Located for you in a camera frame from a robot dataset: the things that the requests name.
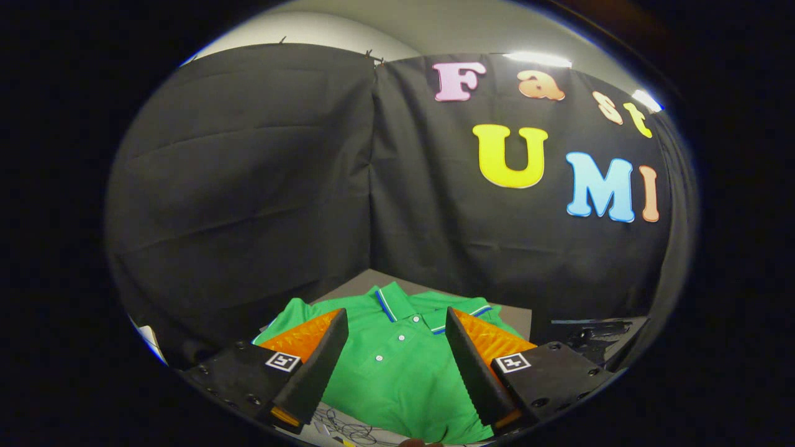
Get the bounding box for tangled black cables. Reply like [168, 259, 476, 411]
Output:
[311, 407, 398, 446]

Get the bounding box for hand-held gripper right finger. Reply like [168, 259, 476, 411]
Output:
[445, 307, 616, 435]

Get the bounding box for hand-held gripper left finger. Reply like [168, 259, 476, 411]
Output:
[185, 309, 350, 434]

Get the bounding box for white sheet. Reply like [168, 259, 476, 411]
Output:
[132, 318, 168, 365]

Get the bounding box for green polo shirt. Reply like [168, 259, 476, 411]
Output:
[252, 281, 525, 445]

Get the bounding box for black backdrop cloth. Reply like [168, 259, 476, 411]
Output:
[104, 43, 699, 368]

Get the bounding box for long ceiling light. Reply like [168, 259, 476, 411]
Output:
[503, 52, 572, 68]

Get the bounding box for grey cabinet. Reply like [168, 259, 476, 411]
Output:
[260, 268, 534, 342]

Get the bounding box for small ceiling light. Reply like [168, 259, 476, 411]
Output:
[632, 90, 664, 113]

